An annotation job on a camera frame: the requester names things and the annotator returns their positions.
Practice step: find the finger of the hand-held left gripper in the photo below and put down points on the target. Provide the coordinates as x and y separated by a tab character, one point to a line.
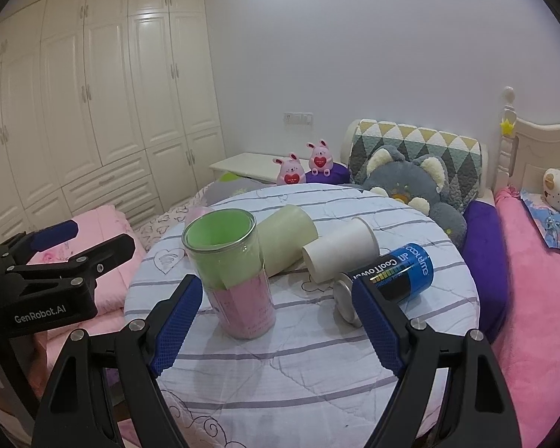
107	249
51	235

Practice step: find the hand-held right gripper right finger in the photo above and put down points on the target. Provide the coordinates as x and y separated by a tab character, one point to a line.
373	317

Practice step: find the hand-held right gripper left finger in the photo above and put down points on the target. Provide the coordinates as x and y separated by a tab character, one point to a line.
177	331

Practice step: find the white paper cup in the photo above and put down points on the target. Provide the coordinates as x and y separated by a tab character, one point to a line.
340	249

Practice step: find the pale yellow plastic cup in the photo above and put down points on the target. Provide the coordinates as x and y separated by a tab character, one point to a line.
284	238

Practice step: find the clear cup green pink liners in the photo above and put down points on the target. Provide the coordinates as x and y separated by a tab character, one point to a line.
233	261

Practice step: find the pink floral quilt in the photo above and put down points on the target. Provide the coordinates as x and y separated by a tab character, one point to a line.
112	224

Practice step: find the blue drink can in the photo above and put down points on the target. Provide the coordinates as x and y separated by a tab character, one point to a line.
406	273

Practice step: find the heart print bed sheet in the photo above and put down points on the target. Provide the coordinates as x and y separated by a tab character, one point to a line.
163	224

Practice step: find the round table with striped cover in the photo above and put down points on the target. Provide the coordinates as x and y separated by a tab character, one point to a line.
308	359

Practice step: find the purple blanket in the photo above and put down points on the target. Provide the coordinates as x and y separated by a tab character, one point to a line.
483	252

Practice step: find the cream wardrobe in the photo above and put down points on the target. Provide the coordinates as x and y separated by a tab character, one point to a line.
102	102

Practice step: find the grey cat plush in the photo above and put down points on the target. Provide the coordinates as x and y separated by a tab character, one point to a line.
401	177

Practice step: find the purple cushion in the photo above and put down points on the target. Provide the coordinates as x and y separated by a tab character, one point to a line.
338	173

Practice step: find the pink fleece blanket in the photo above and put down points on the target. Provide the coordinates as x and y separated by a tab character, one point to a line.
536	298

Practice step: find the white bedside table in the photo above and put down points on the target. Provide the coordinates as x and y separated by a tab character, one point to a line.
247	163

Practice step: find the pink bunny toy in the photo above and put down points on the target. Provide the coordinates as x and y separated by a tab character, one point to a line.
289	172
319	161

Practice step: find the triangle patterned cushion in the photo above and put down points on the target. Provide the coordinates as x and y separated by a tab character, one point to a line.
424	137

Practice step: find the blue patterned pillow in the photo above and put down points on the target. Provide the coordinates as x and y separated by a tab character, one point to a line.
555	233

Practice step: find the cream bed headboard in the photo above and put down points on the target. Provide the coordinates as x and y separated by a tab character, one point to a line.
532	149

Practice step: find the yellow star sticker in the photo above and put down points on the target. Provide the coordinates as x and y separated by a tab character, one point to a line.
507	126

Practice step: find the wall socket panel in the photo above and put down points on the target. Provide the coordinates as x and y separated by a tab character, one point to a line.
298	118

